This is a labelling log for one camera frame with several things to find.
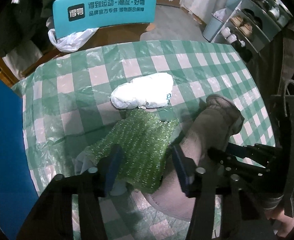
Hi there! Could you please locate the green glitter knitted sock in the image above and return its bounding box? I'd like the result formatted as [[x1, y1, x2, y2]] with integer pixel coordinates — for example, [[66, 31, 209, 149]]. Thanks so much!
[[83, 108, 179, 193]]

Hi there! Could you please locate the taupe grey sock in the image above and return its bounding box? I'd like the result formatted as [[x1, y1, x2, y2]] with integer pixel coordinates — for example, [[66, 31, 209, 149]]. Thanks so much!
[[144, 94, 244, 222]]

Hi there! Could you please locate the white crumpled soft bundle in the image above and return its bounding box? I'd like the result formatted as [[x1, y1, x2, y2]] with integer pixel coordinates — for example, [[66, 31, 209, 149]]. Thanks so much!
[[111, 73, 173, 109]]

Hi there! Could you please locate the person's right hand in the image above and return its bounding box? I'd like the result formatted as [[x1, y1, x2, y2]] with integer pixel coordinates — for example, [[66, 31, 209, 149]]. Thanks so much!
[[265, 205, 294, 238]]

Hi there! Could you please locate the green white checkered tablecloth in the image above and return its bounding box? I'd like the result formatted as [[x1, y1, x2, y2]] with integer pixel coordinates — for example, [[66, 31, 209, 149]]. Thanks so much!
[[10, 39, 277, 240]]

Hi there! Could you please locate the blue-edged cardboard box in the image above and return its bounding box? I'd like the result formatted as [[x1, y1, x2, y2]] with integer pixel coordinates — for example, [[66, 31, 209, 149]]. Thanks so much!
[[0, 80, 38, 239]]

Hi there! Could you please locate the grey shoe rack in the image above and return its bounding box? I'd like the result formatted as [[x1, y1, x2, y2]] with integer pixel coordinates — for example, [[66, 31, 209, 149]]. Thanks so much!
[[212, 0, 293, 63]]

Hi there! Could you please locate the white plastic bag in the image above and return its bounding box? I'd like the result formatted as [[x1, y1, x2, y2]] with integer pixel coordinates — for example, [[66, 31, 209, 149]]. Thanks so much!
[[46, 16, 99, 53]]

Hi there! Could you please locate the light blue trash bin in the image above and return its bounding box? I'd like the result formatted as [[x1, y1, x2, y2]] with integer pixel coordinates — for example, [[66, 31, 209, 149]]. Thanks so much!
[[202, 15, 223, 42]]

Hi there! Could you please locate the teal shoe box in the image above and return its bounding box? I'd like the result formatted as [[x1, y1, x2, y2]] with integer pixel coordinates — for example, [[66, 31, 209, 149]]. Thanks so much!
[[53, 0, 157, 38]]

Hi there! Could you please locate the dark hanging jacket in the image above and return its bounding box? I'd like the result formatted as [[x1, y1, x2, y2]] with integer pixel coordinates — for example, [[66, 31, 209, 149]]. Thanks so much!
[[0, 0, 88, 58]]

